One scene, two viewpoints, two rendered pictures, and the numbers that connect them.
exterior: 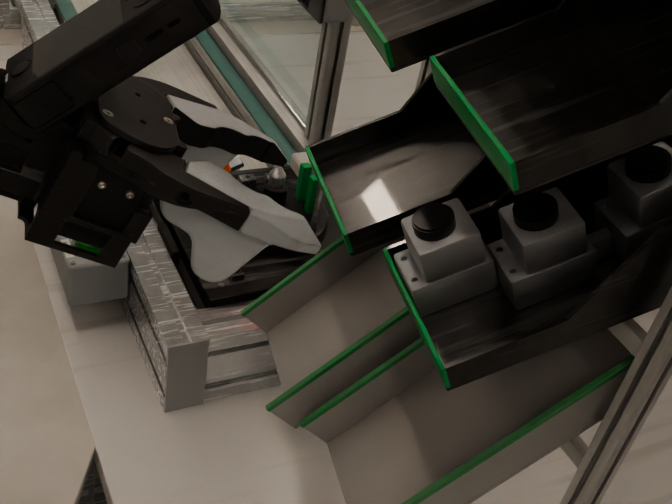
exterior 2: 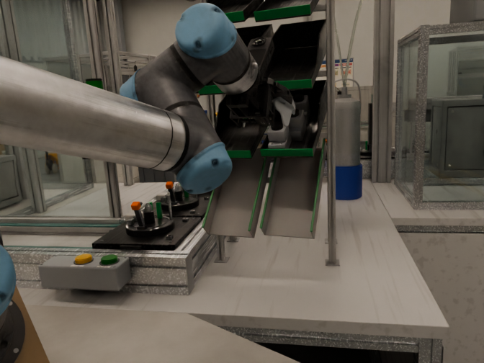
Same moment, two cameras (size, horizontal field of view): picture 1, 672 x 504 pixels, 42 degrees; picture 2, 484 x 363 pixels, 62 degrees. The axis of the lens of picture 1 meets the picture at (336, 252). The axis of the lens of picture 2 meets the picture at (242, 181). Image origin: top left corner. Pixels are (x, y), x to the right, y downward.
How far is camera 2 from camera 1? 77 cm
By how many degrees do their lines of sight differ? 48
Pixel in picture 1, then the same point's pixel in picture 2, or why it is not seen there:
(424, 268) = (284, 135)
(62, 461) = (186, 321)
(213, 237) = (284, 111)
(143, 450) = (202, 303)
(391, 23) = not seen: hidden behind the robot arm
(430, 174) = (240, 139)
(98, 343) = (135, 301)
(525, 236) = (297, 117)
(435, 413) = (287, 199)
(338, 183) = not seen: hidden behind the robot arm
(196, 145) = not seen: hidden behind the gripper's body
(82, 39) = (258, 56)
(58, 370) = (137, 313)
